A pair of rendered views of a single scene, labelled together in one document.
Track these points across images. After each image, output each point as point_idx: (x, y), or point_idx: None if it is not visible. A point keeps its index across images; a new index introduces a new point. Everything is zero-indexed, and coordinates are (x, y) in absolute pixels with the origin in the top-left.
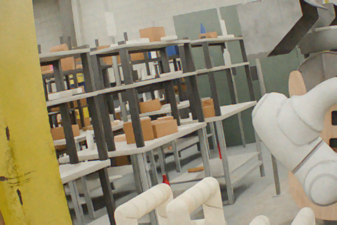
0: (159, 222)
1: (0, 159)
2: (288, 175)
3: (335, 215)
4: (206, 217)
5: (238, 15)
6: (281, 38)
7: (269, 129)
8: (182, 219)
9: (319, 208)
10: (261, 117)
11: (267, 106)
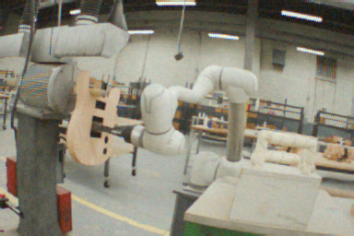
0: (264, 155)
1: None
2: (74, 135)
3: (89, 162)
4: None
5: (107, 29)
6: (116, 51)
7: (168, 105)
8: None
9: (84, 157)
10: (166, 97)
11: (167, 91)
